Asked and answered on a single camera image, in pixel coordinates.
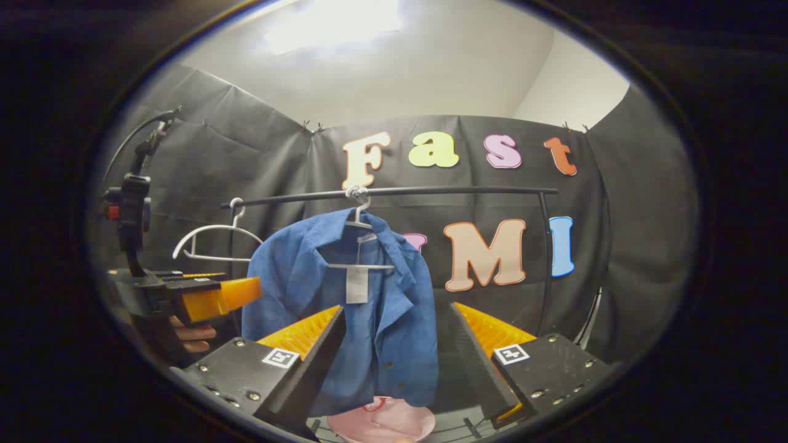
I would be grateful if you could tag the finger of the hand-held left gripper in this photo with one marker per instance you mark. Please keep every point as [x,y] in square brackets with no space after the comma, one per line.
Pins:
[166,274]
[212,301]

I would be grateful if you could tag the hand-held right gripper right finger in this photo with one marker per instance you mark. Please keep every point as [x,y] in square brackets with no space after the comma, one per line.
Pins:
[477,363]

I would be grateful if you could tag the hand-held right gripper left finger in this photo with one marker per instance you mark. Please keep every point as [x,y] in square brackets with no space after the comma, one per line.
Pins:
[314,369]

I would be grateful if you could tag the white clothes hanger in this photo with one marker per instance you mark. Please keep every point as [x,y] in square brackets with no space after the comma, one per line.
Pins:
[363,246]
[212,231]

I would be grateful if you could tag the black metal clothes rack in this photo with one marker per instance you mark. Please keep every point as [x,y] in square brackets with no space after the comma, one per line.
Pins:
[443,191]

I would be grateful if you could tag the pink garment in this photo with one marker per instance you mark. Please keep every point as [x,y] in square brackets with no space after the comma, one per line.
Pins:
[381,421]

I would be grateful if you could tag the ceiling light panel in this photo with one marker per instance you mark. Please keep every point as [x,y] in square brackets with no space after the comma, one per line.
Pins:
[332,24]

